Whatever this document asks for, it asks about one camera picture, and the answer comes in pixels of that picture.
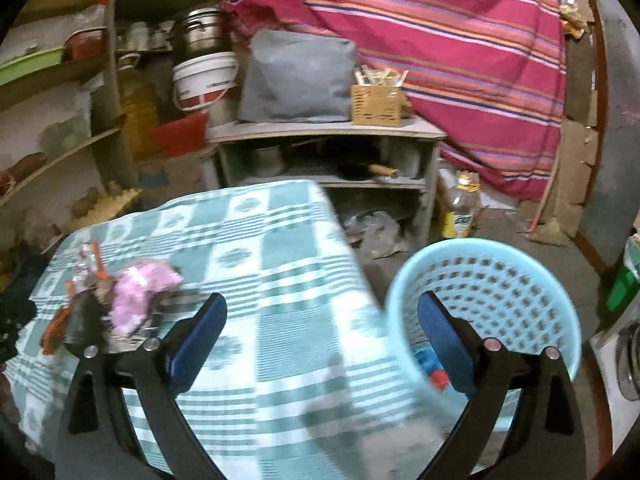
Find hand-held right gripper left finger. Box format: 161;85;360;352
56;292;236;480

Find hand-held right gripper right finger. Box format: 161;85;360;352
419;291;587;480

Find blue bottle with red cap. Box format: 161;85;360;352
415;350;451;391

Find pink wrapper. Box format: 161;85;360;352
109;259;183;337

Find light blue perforated basket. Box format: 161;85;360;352
384;239;583;431

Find clear wrapper with orange print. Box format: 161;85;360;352
40;242;113;356

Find green checked tablecloth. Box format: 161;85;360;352
5;180;451;480

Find plastic bottle with yellow label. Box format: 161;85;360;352
442;170;483;239

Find crumpled plastic bags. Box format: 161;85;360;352
345;210;408;258

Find yellow egg carton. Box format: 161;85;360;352
67;187;143;221

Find brown cardboard box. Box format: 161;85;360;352
137;152;221;198

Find potato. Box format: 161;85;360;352
72;187;101;216

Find green container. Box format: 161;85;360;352
605;240;640;311

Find red plastic basket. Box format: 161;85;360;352
150;112;210;158

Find cardboard panel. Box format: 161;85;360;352
530;115;601;246

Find yellow oil jug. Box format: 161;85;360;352
119;67;161;161

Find wooden side shelf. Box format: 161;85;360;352
207;115;447;243

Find white bucket with red band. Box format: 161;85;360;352
172;51;240;112

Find grey pillow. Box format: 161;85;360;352
239;30;358;123

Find wooden shelf unit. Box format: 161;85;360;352
0;0;216;261

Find steel pot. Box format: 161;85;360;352
180;7;226;56

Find pink striped blanket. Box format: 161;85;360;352
215;0;568;203

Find red bowl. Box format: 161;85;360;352
65;30;108;58

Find green tray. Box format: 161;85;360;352
0;46;66;86

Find pan with wooden handle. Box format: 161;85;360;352
340;160;401;181

